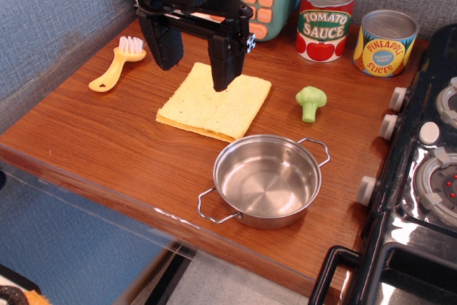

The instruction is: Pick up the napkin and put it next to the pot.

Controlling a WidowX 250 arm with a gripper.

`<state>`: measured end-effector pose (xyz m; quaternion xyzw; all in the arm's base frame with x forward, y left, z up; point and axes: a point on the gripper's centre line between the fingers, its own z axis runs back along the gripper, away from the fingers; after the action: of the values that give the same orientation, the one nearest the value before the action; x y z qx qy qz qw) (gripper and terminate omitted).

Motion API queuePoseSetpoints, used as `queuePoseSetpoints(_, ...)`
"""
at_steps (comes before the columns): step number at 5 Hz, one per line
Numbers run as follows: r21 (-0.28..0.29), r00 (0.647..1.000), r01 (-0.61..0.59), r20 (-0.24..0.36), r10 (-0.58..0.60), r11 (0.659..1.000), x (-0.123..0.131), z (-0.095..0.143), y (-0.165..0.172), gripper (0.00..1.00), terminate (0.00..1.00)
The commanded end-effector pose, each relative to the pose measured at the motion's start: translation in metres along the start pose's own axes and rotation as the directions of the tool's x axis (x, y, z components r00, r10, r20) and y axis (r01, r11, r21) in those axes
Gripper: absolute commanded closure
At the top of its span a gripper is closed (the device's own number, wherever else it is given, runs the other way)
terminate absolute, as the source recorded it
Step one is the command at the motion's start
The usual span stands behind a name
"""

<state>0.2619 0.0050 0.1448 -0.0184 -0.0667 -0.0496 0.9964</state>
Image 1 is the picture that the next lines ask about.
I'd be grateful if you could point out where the pineapple slices can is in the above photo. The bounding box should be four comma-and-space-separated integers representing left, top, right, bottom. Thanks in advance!
353, 9, 419, 78

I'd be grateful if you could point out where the stainless steel pot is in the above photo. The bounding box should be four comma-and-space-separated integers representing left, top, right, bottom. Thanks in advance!
197, 134, 331, 229

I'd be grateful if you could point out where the black toy stove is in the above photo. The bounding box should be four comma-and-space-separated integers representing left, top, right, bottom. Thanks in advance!
309, 24, 456, 304

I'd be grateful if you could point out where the yellow napkin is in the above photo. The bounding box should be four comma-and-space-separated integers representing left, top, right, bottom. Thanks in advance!
156, 62, 271, 143

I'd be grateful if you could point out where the tomato sauce can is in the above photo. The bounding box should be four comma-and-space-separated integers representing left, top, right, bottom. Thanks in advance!
296, 0, 355, 63

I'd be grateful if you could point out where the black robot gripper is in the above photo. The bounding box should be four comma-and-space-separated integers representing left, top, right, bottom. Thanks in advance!
136, 0, 255, 92

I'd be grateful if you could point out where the orange fuzzy object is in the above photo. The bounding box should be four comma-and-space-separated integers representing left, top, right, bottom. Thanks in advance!
0, 285, 51, 305

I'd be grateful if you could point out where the green toy broccoli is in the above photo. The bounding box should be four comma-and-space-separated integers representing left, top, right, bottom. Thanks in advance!
296, 86, 327, 123

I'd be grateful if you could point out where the yellow dish brush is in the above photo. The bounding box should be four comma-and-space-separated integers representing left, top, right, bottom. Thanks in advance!
89, 36, 146, 93

